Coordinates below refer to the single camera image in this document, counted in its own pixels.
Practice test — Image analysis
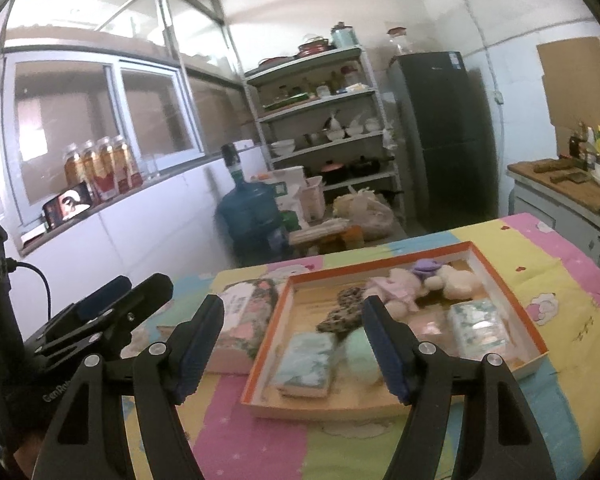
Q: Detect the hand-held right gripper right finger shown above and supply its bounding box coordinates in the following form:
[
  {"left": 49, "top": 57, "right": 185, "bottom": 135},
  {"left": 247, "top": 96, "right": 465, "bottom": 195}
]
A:
[{"left": 362, "top": 295, "right": 558, "bottom": 480}]

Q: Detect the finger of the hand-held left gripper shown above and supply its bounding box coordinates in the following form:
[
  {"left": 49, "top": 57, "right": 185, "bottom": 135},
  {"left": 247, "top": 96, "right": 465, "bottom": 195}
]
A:
[
  {"left": 45, "top": 275, "right": 133, "bottom": 344},
  {"left": 25, "top": 272, "right": 175, "bottom": 359}
]

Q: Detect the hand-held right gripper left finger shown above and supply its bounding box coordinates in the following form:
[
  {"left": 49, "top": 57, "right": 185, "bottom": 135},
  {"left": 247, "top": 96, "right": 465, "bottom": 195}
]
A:
[{"left": 35, "top": 294, "right": 226, "bottom": 480}]

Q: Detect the light green soft toy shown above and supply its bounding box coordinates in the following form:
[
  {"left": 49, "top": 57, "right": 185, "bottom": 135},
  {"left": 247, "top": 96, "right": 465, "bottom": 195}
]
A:
[{"left": 342, "top": 332, "right": 385, "bottom": 386}]

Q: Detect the leopard print plush toy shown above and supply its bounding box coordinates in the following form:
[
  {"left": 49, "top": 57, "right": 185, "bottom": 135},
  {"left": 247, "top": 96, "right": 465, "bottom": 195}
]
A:
[{"left": 316, "top": 286, "right": 366, "bottom": 335}]

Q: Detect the green tissue pack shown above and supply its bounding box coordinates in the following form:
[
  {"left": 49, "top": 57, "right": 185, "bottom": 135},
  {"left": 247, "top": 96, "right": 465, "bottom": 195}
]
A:
[
  {"left": 447, "top": 299, "right": 511, "bottom": 360},
  {"left": 272, "top": 332, "right": 337, "bottom": 397}
]

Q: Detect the orange rimmed cardboard box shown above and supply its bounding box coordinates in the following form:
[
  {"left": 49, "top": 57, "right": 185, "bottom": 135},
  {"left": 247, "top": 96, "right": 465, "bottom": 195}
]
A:
[{"left": 240, "top": 241, "right": 550, "bottom": 418}]

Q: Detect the cream plush bear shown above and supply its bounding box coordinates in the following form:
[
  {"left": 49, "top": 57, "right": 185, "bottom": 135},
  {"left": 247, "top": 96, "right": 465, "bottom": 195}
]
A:
[{"left": 412, "top": 259, "right": 486, "bottom": 302}]

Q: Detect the white floral printed pack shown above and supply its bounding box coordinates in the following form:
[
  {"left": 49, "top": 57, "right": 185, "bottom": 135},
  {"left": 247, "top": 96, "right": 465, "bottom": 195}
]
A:
[{"left": 207, "top": 280, "right": 287, "bottom": 375}]

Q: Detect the smartphone with lit screen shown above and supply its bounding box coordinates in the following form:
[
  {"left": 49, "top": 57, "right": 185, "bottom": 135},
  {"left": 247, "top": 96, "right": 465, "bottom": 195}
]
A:
[{"left": 42, "top": 182, "right": 93, "bottom": 231}]

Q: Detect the cartoon printed blanket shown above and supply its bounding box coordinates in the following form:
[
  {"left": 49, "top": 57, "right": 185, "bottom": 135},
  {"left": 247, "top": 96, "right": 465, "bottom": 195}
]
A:
[{"left": 120, "top": 212, "right": 600, "bottom": 480}]

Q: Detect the amber drink bottle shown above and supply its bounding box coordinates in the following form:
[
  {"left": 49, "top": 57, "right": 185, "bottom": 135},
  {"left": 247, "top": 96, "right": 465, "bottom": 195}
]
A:
[
  {"left": 80, "top": 140, "right": 106, "bottom": 203},
  {"left": 112, "top": 135, "right": 143, "bottom": 190},
  {"left": 96, "top": 136, "right": 122, "bottom": 196},
  {"left": 62, "top": 144, "right": 86, "bottom": 188}
]

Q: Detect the blue water jug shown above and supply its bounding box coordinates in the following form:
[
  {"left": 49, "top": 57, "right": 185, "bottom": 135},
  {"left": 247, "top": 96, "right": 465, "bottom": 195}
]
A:
[{"left": 215, "top": 144, "right": 282, "bottom": 262}]

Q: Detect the plastic bag of food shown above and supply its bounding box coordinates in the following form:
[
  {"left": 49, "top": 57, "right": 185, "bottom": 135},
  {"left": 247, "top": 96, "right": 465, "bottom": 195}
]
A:
[{"left": 332, "top": 187, "right": 397, "bottom": 242}]

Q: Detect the pink plastic bin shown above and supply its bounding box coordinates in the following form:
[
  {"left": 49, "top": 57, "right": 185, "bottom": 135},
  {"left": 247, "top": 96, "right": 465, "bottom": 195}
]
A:
[{"left": 300, "top": 177, "right": 327, "bottom": 222}]

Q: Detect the sliding glass window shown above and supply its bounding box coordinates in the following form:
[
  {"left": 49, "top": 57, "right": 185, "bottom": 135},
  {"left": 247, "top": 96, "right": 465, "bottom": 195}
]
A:
[{"left": 2, "top": 55, "right": 207, "bottom": 207}]

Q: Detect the white cardboard carton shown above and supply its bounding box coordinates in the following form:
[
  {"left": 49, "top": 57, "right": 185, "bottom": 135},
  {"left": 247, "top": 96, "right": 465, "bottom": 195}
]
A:
[{"left": 251, "top": 166, "right": 307, "bottom": 222}]

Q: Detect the black wok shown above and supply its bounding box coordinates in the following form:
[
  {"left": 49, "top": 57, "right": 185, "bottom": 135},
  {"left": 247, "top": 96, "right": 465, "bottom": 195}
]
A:
[{"left": 347, "top": 156, "right": 397, "bottom": 177}]

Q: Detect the red cooking pot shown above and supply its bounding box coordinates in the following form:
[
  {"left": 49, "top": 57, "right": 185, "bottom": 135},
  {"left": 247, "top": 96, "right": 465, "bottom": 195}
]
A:
[{"left": 320, "top": 161, "right": 349, "bottom": 184}]

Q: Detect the dark refrigerator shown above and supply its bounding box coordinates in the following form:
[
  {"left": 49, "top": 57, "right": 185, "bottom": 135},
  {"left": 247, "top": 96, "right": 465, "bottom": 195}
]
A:
[{"left": 386, "top": 50, "right": 499, "bottom": 234}]

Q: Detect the metal shelf rack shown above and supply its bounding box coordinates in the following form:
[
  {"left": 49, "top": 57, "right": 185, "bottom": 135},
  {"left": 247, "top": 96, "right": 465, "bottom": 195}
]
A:
[{"left": 244, "top": 45, "right": 407, "bottom": 227}]

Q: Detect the kitchen counter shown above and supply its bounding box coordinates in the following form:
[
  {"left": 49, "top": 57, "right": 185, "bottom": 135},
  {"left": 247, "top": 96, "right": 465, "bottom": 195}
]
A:
[{"left": 506, "top": 159, "right": 600, "bottom": 273}]

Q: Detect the green tray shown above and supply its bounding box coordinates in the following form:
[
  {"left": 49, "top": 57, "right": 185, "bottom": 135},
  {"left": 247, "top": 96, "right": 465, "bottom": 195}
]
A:
[{"left": 262, "top": 94, "right": 317, "bottom": 112}]

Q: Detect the wooden cutting board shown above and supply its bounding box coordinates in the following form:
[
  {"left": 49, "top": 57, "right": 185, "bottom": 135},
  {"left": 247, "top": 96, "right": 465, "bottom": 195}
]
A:
[{"left": 532, "top": 159, "right": 588, "bottom": 185}]

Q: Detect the row of condiment bottles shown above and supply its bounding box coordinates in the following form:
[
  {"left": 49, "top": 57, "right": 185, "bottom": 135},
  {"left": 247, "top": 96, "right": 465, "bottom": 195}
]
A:
[{"left": 567, "top": 121, "right": 600, "bottom": 172}]

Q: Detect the red pot with glass lid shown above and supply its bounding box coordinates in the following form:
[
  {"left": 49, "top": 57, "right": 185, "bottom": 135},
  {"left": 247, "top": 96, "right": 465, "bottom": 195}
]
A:
[{"left": 297, "top": 35, "right": 332, "bottom": 59}]

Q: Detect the glass jar with lid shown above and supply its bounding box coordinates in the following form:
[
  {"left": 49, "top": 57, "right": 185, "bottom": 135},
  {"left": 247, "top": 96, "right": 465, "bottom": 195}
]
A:
[{"left": 386, "top": 26, "right": 417, "bottom": 57}]

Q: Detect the teal pot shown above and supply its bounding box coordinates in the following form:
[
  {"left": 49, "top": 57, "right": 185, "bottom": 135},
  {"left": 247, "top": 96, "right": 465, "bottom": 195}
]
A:
[{"left": 330, "top": 22, "right": 359, "bottom": 51}]

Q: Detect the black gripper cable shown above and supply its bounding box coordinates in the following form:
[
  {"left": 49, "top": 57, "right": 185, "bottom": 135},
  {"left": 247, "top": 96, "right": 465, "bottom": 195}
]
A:
[{"left": 7, "top": 259, "right": 54, "bottom": 322}]

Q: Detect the wall power cable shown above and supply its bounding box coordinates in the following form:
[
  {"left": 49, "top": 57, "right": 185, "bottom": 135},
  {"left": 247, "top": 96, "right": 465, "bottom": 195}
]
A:
[{"left": 454, "top": 0, "right": 512, "bottom": 217}]

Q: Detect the cardboard sheet on wall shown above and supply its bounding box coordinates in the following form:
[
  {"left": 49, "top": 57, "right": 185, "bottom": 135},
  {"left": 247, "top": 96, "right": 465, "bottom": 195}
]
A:
[{"left": 536, "top": 35, "right": 600, "bottom": 162}]

